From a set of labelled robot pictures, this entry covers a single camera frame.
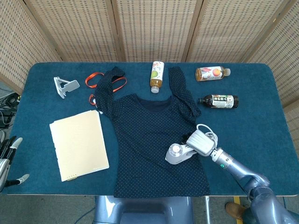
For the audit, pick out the woven wicker folding screen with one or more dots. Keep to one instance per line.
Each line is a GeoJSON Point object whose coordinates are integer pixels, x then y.
{"type": "Point", "coordinates": [151, 28]}

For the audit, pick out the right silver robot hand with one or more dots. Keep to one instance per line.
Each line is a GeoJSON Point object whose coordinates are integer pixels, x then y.
{"type": "Point", "coordinates": [201, 142]}

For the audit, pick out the metal table leg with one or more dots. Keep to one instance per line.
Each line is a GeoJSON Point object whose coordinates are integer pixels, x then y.
{"type": "Point", "coordinates": [207, 210]}

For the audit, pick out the cream paper folder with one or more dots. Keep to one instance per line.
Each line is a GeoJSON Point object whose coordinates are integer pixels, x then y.
{"type": "Point", "coordinates": [79, 144]}

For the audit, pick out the white folding phone stand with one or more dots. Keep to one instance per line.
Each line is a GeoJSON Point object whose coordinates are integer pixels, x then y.
{"type": "Point", "coordinates": [71, 85]}

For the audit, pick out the dark blue polka dot shirt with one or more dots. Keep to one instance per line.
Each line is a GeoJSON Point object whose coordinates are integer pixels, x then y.
{"type": "Point", "coordinates": [144, 130]}

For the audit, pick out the dark tea bottle white label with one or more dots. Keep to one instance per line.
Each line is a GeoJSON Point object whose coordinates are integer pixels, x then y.
{"type": "Point", "coordinates": [219, 101]}

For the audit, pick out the grey-blue robot torso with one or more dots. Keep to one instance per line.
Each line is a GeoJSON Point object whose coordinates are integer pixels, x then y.
{"type": "Point", "coordinates": [140, 210]}

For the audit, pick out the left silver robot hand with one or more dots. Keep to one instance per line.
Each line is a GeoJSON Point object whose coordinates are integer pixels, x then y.
{"type": "Point", "coordinates": [4, 168]}

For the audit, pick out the peach tea bottle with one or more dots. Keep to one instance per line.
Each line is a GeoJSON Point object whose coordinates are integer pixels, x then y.
{"type": "Point", "coordinates": [210, 74]}

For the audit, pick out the brown shoe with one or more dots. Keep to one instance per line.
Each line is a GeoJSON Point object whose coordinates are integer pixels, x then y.
{"type": "Point", "coordinates": [233, 210]}

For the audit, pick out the white handheld steam iron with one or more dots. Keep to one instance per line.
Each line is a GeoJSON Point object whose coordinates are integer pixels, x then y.
{"type": "Point", "coordinates": [174, 157]}

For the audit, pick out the teal table cover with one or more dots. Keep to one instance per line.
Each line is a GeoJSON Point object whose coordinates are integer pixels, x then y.
{"type": "Point", "coordinates": [245, 130]}

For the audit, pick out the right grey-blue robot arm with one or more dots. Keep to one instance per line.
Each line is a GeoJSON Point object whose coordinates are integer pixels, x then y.
{"type": "Point", "coordinates": [236, 166]}

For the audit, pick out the apple tea bottle white cap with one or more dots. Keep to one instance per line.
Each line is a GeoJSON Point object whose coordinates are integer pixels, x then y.
{"type": "Point", "coordinates": [157, 74]}

